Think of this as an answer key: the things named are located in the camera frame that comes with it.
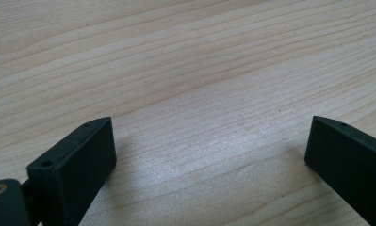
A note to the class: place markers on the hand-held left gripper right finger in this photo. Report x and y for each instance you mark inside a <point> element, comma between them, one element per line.
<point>352,163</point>

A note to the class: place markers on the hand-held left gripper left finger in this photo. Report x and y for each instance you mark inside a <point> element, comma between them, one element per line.
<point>72,169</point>

